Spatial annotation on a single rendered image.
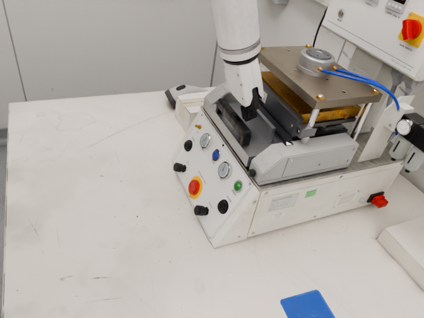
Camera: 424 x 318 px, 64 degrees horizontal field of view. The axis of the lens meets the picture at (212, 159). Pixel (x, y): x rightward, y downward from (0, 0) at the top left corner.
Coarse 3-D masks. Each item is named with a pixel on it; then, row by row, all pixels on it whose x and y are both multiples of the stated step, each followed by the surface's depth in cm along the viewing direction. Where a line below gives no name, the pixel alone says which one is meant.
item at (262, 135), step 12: (240, 108) 88; (216, 120) 86; (252, 120) 84; (264, 120) 79; (228, 132) 81; (252, 132) 81; (264, 132) 80; (276, 132) 83; (252, 144) 77; (264, 144) 78; (240, 156) 77; (252, 156) 74
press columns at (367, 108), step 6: (366, 108) 76; (312, 114) 70; (360, 114) 78; (366, 114) 77; (312, 120) 71; (360, 120) 78; (312, 126) 72; (360, 126) 79; (354, 132) 80; (306, 138) 74; (354, 138) 81
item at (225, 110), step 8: (216, 104) 85; (224, 104) 82; (216, 112) 86; (224, 112) 82; (232, 112) 79; (232, 120) 78; (240, 120) 77; (240, 128) 75; (248, 128) 75; (240, 136) 76; (248, 136) 75; (240, 144) 76; (248, 144) 77
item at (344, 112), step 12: (264, 72) 88; (276, 84) 83; (288, 96) 79; (300, 108) 75; (336, 108) 77; (348, 108) 78; (360, 108) 80; (324, 120) 77; (336, 120) 79; (348, 120) 81
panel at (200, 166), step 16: (192, 128) 97; (208, 128) 91; (192, 144) 95; (224, 144) 84; (176, 160) 100; (192, 160) 94; (208, 160) 88; (224, 160) 83; (192, 176) 92; (208, 176) 87; (240, 176) 77; (208, 192) 85; (224, 192) 81; (240, 192) 76; (208, 208) 84; (208, 224) 83
